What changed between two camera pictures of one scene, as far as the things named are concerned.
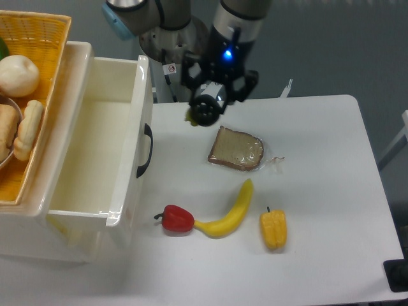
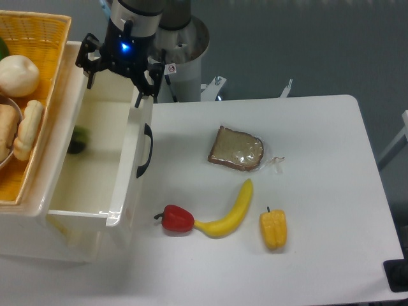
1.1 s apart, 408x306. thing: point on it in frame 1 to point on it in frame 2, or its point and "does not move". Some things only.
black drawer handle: [148, 131] does not move
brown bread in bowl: [9, 120] does not move
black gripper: [224, 59] to [123, 51]
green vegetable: [4, 51] does not move
